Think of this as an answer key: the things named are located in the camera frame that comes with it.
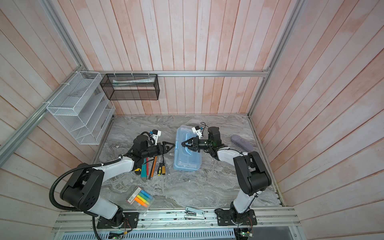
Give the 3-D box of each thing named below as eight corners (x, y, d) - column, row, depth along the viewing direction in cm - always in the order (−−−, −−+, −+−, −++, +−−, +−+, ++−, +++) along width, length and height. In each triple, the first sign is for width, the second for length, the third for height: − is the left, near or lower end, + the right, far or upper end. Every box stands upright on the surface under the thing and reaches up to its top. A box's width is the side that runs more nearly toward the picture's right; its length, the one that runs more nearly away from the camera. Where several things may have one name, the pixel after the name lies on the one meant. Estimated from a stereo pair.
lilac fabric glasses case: (228, 142, 106) (229, 138, 104) (232, 136, 110) (233, 133, 107) (250, 153, 100) (252, 150, 97) (253, 147, 103) (255, 144, 100)
